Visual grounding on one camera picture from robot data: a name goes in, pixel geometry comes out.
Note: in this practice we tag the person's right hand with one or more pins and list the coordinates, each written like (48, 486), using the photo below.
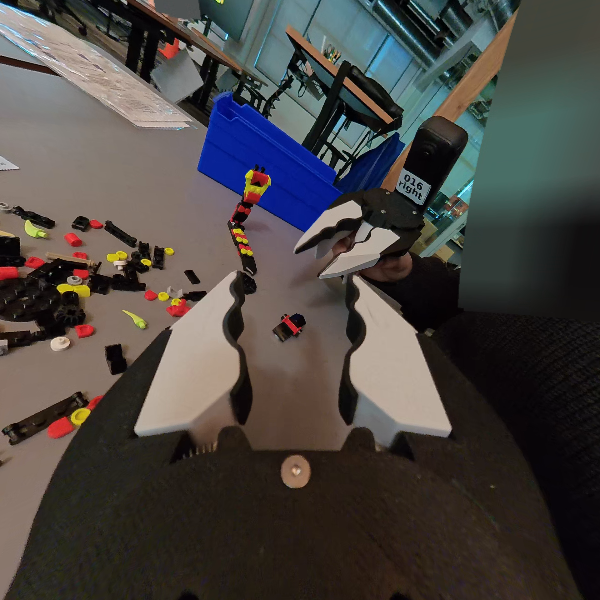
(391, 267)

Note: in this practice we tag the blue plastic storage bin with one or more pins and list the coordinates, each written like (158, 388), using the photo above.
(375, 164)
(262, 145)

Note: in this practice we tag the wooden desk with black legs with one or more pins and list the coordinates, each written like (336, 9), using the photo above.
(318, 58)

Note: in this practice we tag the black red lego car assembly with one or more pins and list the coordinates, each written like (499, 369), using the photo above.
(288, 328)

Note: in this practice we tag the metal ventilation duct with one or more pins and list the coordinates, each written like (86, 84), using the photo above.
(422, 18)

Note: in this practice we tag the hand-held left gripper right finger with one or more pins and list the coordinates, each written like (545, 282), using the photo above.
(398, 375)

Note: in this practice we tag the wooden beam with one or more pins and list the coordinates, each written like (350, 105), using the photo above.
(468, 79)

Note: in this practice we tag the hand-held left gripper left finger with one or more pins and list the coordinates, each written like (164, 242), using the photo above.
(192, 365)

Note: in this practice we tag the pile of lego pieces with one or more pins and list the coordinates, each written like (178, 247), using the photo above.
(72, 239)

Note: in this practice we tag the dark monitor screen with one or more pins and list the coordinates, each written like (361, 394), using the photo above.
(225, 18)

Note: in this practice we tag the lime green lego horn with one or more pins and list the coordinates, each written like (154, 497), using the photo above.
(33, 228)
(136, 319)

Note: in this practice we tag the grey board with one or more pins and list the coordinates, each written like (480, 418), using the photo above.
(178, 79)

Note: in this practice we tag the person's right forearm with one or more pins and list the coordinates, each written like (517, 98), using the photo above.
(422, 295)

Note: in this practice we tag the laminated paper sheets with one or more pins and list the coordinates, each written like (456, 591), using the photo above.
(93, 70)

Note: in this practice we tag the dark long table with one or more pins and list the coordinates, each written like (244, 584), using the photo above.
(206, 47)

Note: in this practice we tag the large black round lego plate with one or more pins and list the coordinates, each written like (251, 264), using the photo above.
(28, 300)

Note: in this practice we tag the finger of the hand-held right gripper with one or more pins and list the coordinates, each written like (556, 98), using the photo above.
(328, 227)
(361, 255)

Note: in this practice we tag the orange plastic object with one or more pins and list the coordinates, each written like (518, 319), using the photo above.
(169, 50)

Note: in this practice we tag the red yellow black lego snake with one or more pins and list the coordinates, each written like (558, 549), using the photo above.
(255, 185)

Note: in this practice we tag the black office chair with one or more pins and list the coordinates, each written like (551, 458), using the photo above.
(375, 93)

